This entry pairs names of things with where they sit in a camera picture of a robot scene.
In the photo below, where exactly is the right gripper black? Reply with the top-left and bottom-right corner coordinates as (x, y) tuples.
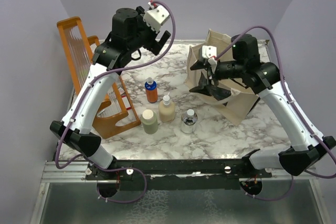
(189, 60), (245, 95)

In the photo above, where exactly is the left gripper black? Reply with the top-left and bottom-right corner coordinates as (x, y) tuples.
(128, 7), (170, 55)

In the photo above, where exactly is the beige canvas tote bag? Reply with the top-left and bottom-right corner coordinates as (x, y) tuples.
(184, 29), (259, 126)

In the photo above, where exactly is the silver chrome bottle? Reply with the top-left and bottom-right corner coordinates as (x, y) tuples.
(181, 109), (198, 134)

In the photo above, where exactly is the orange bottle blue cap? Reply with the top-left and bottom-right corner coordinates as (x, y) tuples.
(145, 77), (158, 103)

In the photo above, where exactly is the green bottle cream lid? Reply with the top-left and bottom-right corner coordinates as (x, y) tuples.
(141, 109), (159, 134)

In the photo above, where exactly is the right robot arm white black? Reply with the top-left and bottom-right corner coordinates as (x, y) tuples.
(189, 34), (335, 177)

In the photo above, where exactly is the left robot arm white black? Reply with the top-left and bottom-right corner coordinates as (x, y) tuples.
(50, 1), (175, 179)

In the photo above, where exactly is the beige pump lotion bottle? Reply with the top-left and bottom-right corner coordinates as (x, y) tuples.
(158, 93), (175, 123)

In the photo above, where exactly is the tall orange wooden rack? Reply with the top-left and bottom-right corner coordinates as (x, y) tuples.
(56, 16), (129, 140)

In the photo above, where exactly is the short orange wooden rack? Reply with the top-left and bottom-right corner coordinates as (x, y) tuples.
(86, 35), (142, 133)

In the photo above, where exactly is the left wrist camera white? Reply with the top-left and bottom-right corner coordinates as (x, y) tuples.
(143, 5), (170, 34)

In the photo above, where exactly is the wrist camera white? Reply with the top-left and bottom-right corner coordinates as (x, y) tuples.
(143, 5), (170, 34)
(198, 45), (217, 67)

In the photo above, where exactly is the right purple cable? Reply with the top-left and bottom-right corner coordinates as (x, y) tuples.
(214, 26), (336, 200)

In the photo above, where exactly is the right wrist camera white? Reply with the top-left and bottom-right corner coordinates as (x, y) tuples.
(198, 45), (217, 67)

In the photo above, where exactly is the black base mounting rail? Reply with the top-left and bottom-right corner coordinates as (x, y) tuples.
(86, 159), (271, 191)

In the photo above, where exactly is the aluminium frame rail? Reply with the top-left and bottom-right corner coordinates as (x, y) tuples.
(40, 159), (320, 184)

